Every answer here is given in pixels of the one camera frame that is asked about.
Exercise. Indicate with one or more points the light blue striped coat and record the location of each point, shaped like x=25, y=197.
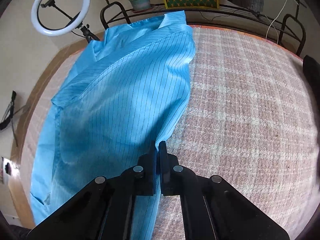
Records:
x=123, y=96

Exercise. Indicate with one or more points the black folded garment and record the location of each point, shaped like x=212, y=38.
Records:
x=311, y=70

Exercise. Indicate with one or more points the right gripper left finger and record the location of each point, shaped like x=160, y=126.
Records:
x=103, y=209

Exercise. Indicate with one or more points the pink plaid bed blanket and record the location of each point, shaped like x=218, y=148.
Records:
x=251, y=118

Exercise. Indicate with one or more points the small potted plant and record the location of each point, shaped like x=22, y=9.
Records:
x=140, y=5

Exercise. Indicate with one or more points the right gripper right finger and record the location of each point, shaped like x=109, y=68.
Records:
x=211, y=207

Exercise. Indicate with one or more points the white ring light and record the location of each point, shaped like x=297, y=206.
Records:
x=75, y=22

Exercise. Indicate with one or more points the black metal clothes rack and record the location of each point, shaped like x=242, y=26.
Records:
x=219, y=11

